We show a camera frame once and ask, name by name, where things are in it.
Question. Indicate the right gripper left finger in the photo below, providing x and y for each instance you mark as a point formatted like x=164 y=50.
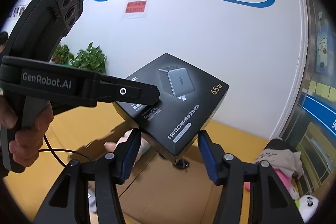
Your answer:
x=67 y=200

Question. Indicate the black charger box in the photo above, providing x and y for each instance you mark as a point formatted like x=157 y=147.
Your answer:
x=188 y=99

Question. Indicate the black sunglasses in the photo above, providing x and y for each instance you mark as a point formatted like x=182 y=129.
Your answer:
x=182 y=164

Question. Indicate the person left hand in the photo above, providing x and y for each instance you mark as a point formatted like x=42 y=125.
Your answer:
x=25 y=147

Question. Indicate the grey phone stand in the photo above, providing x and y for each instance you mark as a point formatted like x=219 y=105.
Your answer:
x=92 y=200

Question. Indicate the small potted plant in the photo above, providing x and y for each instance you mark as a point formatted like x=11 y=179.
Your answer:
x=62 y=55

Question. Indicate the grey beige cloth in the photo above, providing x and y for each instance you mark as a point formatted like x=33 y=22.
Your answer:
x=283 y=157

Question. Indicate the green potted plant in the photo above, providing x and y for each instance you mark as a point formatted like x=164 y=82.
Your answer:
x=91 y=59

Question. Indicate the brown cardboard box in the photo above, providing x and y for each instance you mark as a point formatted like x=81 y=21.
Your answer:
x=156 y=192

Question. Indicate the red white wall notice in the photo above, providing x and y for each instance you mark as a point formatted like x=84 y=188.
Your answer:
x=135 y=9

